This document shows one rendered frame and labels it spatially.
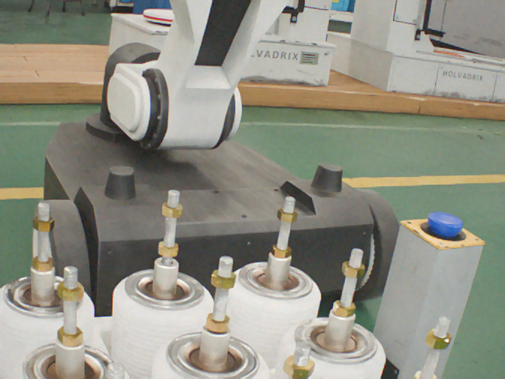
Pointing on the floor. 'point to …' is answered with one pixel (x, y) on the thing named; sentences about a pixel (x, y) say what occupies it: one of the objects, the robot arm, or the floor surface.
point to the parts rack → (341, 16)
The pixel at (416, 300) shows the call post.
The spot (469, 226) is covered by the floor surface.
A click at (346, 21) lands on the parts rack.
